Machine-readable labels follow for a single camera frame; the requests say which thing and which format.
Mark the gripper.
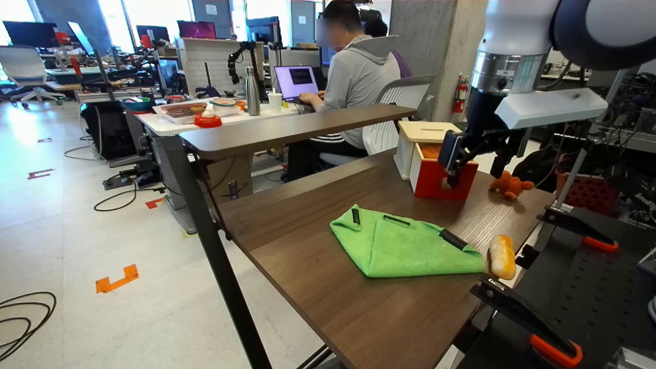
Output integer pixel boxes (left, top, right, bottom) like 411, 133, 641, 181
438, 88, 524, 188

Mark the red drawer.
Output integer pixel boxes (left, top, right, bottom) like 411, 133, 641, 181
409, 142, 479, 201

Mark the small white wooden drawer box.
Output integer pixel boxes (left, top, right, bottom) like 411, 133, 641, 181
393, 121, 462, 180

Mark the orange plush toy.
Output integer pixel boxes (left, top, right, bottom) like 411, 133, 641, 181
489, 170, 535, 201

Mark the fire extinguisher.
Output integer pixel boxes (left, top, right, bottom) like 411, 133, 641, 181
452, 73, 469, 115

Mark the black marker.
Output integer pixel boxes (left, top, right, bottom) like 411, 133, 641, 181
439, 228, 468, 251

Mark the white office chair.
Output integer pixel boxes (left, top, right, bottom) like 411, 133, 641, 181
0, 45, 65, 109
320, 74, 438, 167

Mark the toy bread loaf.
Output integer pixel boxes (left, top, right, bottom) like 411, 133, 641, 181
488, 234, 517, 281

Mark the red basket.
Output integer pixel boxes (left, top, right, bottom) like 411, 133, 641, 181
555, 170, 619, 216

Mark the green cloth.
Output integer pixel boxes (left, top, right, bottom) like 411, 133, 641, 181
330, 204, 485, 279

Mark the person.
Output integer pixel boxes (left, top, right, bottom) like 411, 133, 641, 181
286, 0, 414, 183

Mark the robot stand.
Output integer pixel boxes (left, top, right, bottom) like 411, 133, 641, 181
455, 204, 656, 369

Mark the laptop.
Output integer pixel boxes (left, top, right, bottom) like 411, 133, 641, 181
274, 65, 321, 107

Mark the steel bottle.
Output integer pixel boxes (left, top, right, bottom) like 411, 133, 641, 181
244, 66, 261, 117

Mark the monitor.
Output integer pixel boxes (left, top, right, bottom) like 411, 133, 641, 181
245, 16, 283, 46

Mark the red and white lid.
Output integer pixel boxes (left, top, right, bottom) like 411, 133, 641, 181
193, 108, 223, 129

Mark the tray of bowls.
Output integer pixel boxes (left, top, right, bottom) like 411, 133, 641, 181
153, 96, 242, 125

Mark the white desk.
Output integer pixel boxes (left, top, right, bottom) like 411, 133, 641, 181
135, 100, 308, 235

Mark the black bag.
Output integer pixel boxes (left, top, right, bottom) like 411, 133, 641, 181
80, 100, 137, 161

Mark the row of monitors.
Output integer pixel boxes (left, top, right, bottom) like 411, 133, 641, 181
2, 19, 217, 50

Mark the black clamp with orange handle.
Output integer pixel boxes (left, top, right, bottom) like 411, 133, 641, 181
470, 276, 584, 369
537, 204, 620, 253

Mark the black cable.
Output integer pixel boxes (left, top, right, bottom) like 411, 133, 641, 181
93, 173, 167, 212
0, 292, 57, 362

